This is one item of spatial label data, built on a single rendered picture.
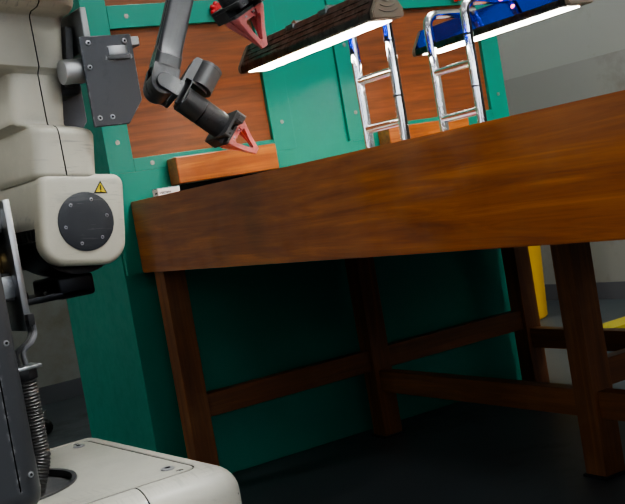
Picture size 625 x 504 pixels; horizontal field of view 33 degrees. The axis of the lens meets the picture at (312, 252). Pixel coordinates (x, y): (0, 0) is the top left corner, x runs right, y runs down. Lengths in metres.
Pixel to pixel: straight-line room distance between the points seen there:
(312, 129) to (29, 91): 1.27
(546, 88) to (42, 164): 3.61
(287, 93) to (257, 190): 0.91
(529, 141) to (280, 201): 0.71
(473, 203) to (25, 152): 0.80
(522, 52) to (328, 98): 2.33
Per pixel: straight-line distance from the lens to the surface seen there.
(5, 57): 1.95
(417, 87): 3.30
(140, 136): 2.83
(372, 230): 1.83
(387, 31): 2.55
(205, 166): 2.81
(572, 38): 5.11
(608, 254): 5.09
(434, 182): 1.67
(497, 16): 2.82
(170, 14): 2.34
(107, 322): 2.99
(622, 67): 4.92
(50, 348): 4.85
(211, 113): 2.28
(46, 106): 1.97
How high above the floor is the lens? 0.70
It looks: 3 degrees down
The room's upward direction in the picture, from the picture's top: 10 degrees counter-clockwise
